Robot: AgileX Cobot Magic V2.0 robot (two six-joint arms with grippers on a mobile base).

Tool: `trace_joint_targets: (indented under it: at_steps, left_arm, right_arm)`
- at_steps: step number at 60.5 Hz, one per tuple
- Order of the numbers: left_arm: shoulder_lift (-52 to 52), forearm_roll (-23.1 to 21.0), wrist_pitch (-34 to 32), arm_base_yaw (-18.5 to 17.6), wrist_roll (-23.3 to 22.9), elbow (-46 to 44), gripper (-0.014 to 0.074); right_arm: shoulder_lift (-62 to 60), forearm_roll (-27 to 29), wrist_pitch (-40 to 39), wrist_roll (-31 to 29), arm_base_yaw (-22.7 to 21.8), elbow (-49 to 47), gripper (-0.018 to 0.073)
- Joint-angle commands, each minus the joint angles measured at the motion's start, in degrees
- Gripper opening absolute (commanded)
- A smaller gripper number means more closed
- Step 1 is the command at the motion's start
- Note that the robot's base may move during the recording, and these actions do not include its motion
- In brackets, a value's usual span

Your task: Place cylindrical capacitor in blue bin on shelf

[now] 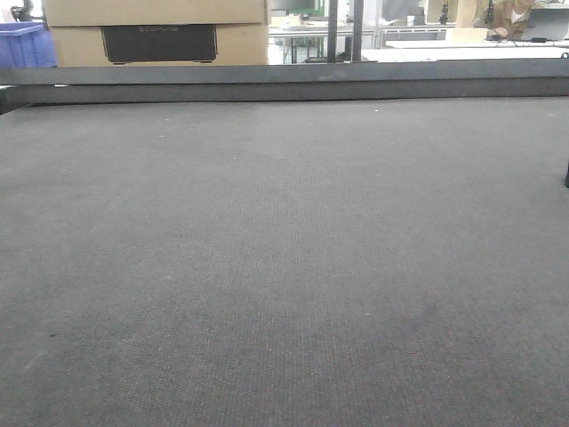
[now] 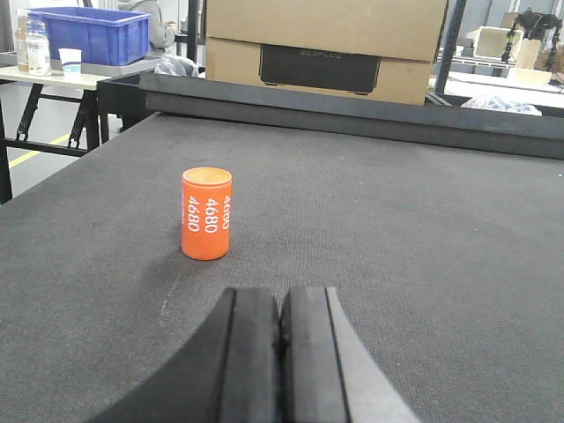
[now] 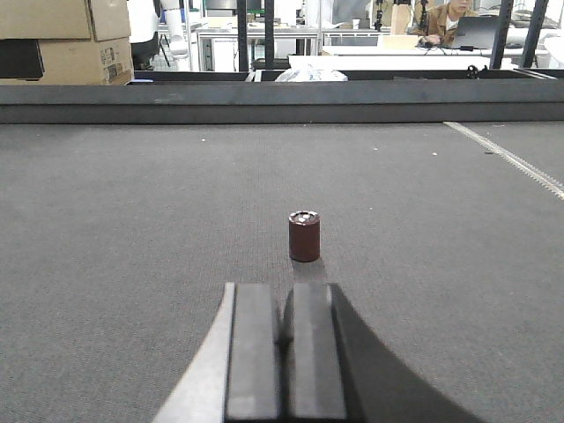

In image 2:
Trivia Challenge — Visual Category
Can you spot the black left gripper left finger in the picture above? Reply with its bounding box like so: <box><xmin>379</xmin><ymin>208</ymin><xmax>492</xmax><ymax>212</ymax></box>
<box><xmin>92</xmin><ymin>288</ymin><xmax>280</xmax><ymax>422</ymax></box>

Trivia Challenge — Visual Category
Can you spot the large cardboard box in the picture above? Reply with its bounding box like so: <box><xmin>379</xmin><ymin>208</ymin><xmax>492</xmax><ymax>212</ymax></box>
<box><xmin>205</xmin><ymin>0</ymin><xmax>449</xmax><ymax>105</ymax></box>

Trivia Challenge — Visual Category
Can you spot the white paper cup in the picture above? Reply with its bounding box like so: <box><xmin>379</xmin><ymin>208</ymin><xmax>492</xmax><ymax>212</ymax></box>
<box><xmin>58</xmin><ymin>48</ymin><xmax>82</xmax><ymax>79</ymax></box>

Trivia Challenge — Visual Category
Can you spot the folding side table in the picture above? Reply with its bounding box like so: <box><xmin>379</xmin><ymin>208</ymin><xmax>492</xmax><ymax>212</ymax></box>
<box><xmin>1</xmin><ymin>53</ymin><xmax>156</xmax><ymax>202</ymax></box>

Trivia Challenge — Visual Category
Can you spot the crumpled clear plastic bag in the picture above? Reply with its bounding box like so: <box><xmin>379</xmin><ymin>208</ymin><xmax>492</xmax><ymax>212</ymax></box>
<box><xmin>461</xmin><ymin>95</ymin><xmax>543</xmax><ymax>116</ymax></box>

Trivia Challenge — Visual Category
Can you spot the clear plastic bottle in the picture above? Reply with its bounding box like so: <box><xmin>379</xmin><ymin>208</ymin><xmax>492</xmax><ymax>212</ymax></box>
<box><xmin>26</xmin><ymin>18</ymin><xmax>51</xmax><ymax>77</ymax></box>

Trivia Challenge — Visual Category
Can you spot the blue plastic crate on table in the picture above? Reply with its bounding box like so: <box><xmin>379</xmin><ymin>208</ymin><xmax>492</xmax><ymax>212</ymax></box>
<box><xmin>28</xmin><ymin>6</ymin><xmax>151</xmax><ymax>66</ymax></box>

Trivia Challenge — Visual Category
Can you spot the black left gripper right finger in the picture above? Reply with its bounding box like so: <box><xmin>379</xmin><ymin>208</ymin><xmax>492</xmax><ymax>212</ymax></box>
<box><xmin>281</xmin><ymin>286</ymin><xmax>418</xmax><ymax>422</ymax></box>

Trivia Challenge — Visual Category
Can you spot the black table edge rail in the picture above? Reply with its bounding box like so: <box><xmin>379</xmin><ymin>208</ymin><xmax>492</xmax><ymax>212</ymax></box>
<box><xmin>139</xmin><ymin>72</ymin><xmax>563</xmax><ymax>160</ymax></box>

